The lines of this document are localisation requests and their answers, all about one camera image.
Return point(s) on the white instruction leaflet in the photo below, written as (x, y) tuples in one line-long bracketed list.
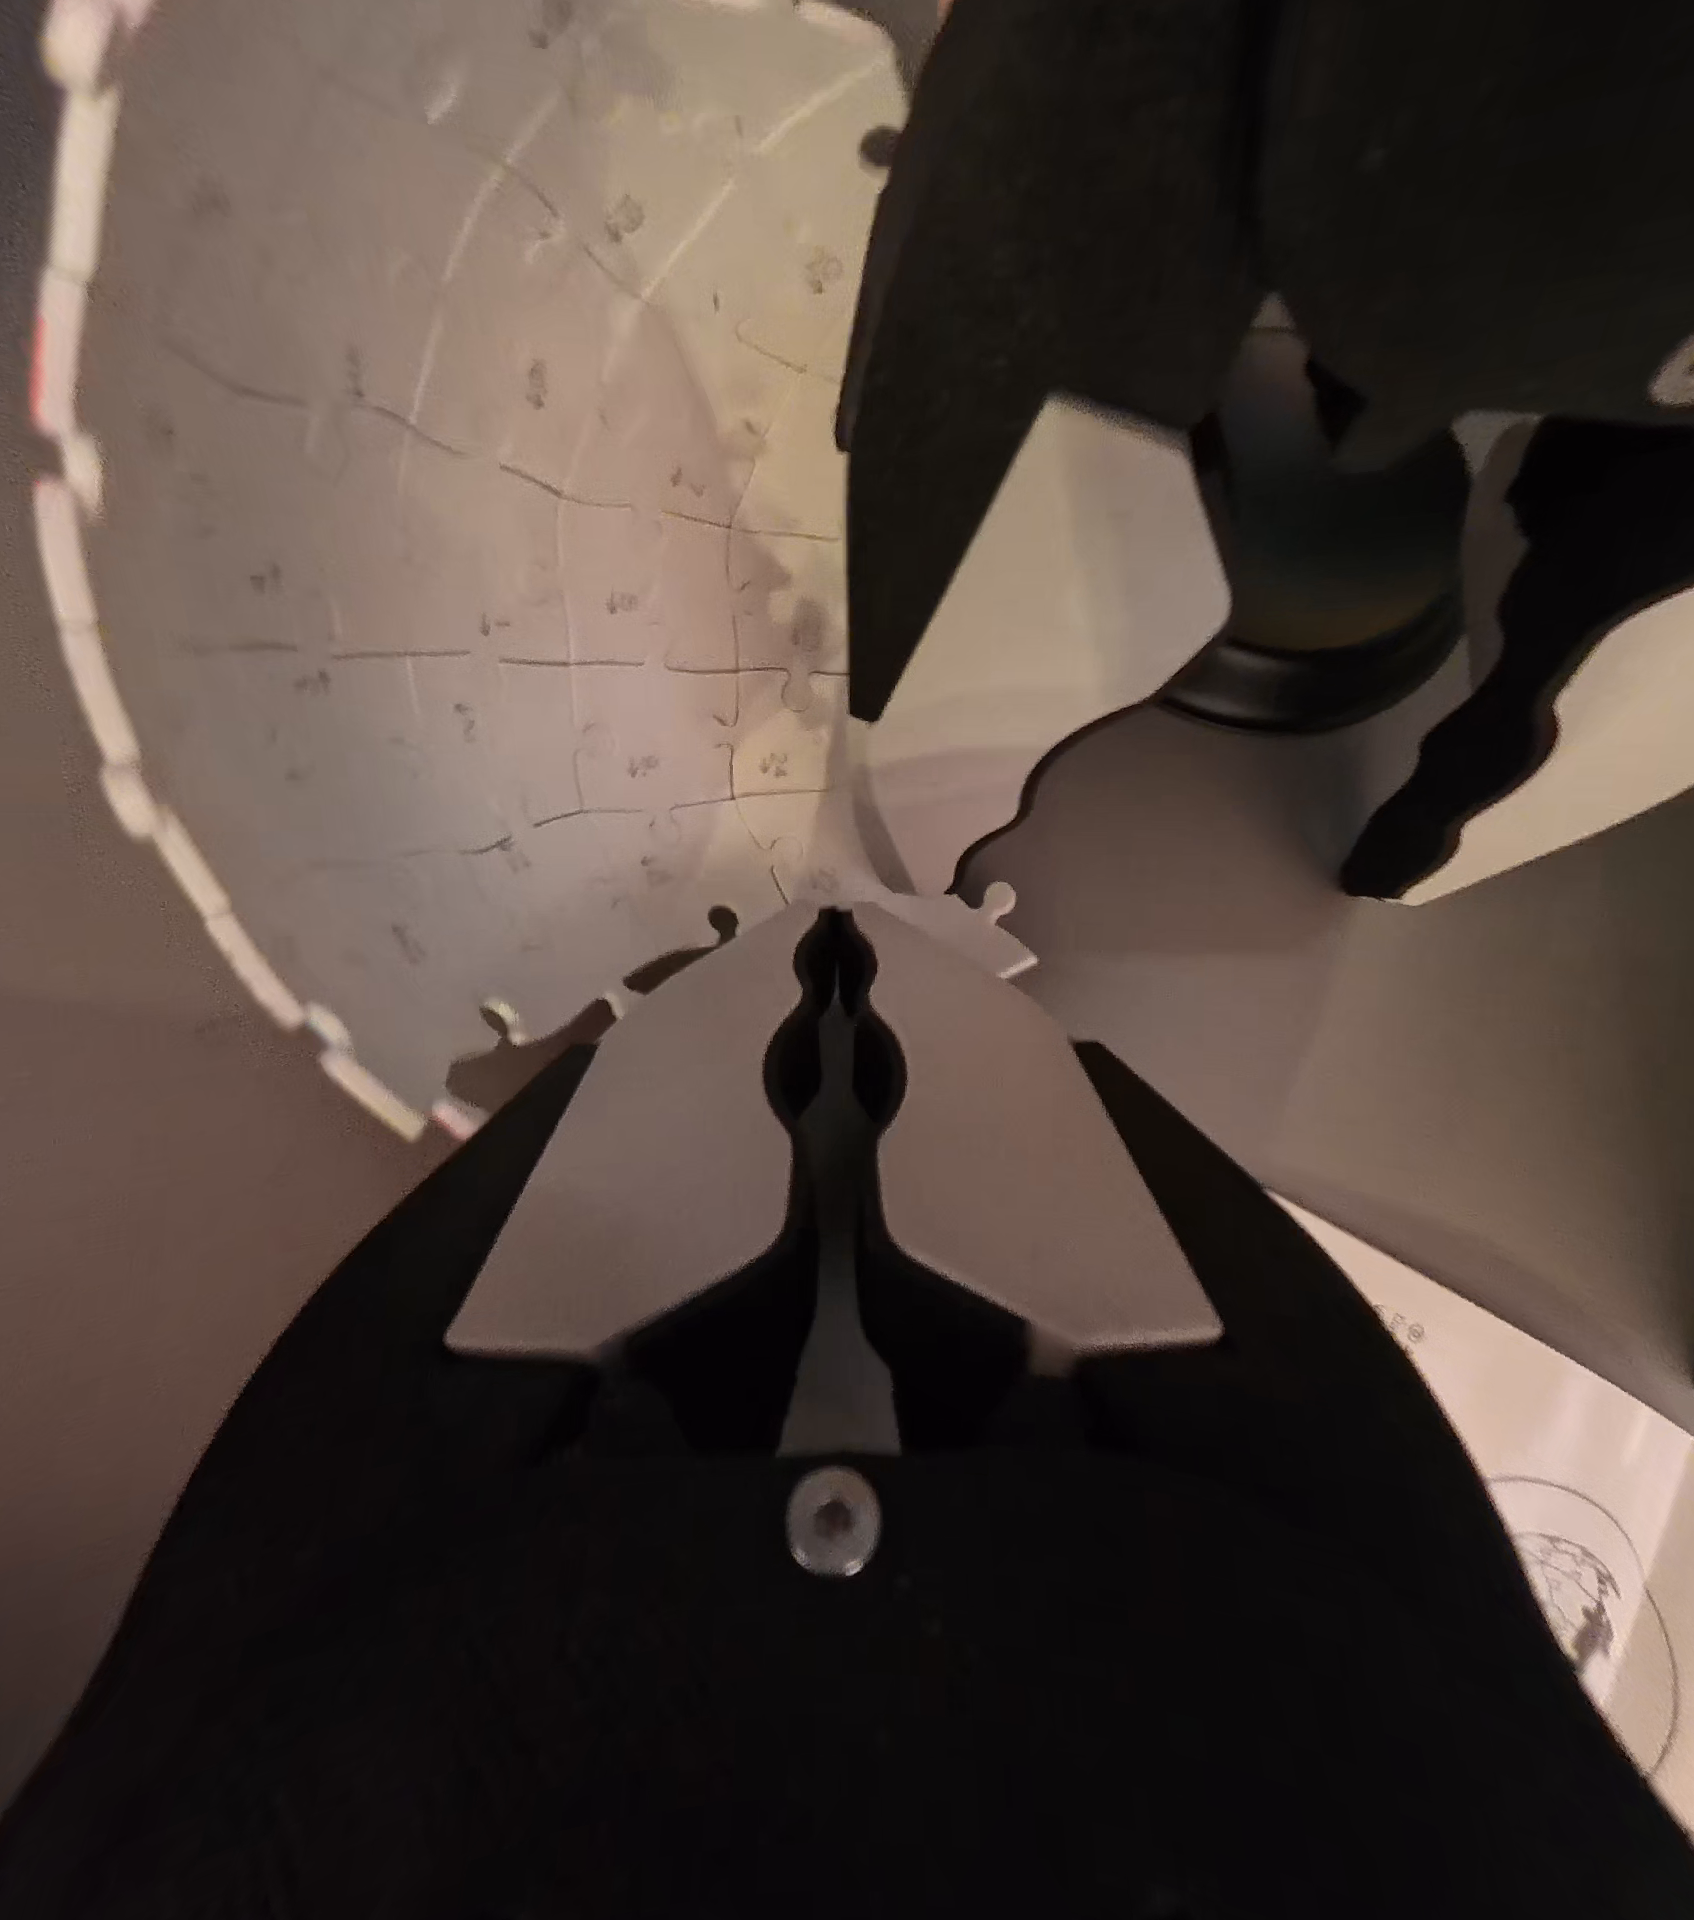
[(1598, 1590)]

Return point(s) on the black round ball stand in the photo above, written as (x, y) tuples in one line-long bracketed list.
[(1328, 600)]

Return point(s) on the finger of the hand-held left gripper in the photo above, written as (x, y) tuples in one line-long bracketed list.
[(1659, 721), (1088, 570)]

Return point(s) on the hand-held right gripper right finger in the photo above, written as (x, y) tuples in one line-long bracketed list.
[(1043, 1200)]

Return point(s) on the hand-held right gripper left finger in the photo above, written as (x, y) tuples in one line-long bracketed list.
[(639, 1200)]

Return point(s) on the assembled white puzzle section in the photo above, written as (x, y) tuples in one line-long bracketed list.
[(428, 540)]

